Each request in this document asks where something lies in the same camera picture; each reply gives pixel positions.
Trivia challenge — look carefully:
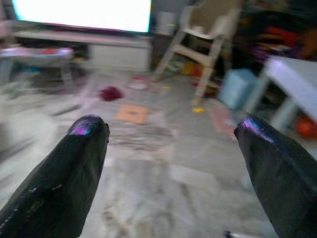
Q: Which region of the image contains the white cylinder speaker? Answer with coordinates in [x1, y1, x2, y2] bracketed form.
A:
[157, 11, 178, 35]

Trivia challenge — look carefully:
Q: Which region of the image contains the white tray red rim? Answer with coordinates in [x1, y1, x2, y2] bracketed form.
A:
[126, 75, 152, 90]

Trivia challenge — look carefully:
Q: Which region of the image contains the orange cardboard square piece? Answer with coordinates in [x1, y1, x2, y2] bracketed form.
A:
[115, 104, 151, 124]

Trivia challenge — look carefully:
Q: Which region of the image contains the large flat television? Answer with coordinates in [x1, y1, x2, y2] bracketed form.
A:
[12, 0, 152, 33]

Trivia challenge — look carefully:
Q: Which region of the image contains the small cluttered side table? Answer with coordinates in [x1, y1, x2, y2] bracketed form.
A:
[0, 47, 75, 85]

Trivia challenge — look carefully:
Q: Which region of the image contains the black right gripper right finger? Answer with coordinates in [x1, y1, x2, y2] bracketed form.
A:
[234, 115, 317, 238]

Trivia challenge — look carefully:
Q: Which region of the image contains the white beige high chair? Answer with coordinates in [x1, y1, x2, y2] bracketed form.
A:
[153, 0, 242, 105]

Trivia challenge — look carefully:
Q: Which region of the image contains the light blue box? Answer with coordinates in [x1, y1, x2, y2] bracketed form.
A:
[219, 69, 258, 110]

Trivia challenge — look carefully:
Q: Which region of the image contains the pink floor mat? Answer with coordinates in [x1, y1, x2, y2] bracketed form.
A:
[208, 106, 238, 134]

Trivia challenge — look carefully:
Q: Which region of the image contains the low white table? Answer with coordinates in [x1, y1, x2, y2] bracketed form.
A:
[244, 56, 317, 132]

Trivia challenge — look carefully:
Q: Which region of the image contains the crumpled maroon cloth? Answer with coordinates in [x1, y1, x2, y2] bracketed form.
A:
[99, 85, 123, 102]

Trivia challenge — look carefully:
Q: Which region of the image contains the orange round toy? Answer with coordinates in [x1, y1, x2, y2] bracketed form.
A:
[296, 116, 317, 135]

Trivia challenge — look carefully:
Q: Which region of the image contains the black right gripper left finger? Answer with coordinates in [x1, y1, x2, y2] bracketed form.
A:
[0, 114, 110, 238]

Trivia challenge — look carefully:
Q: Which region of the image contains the long white television bench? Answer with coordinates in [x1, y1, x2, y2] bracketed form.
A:
[12, 31, 153, 72]

